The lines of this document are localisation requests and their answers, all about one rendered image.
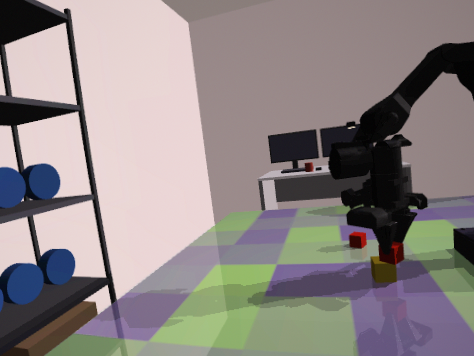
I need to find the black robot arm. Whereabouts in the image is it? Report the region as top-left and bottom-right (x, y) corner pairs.
(328, 42), (474, 209)

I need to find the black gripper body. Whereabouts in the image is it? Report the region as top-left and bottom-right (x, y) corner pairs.
(347, 172), (427, 229)

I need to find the yellow cube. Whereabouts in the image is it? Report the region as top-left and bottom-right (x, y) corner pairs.
(370, 256), (397, 283)

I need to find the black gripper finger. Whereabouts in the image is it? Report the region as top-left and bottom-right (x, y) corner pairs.
(391, 212), (417, 243)
(372, 221), (397, 255)

